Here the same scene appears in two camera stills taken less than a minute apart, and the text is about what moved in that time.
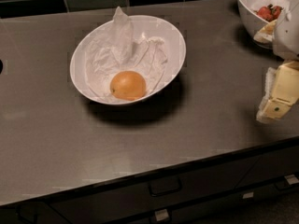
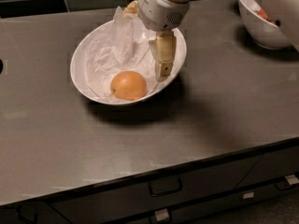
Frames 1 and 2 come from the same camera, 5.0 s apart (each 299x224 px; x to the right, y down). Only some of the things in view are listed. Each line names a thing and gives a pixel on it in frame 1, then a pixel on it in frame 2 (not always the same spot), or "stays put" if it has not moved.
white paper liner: (115, 49) stays put
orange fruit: (128, 86) stays put
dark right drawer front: (272, 166) stays put
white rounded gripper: (288, 35) → (160, 11)
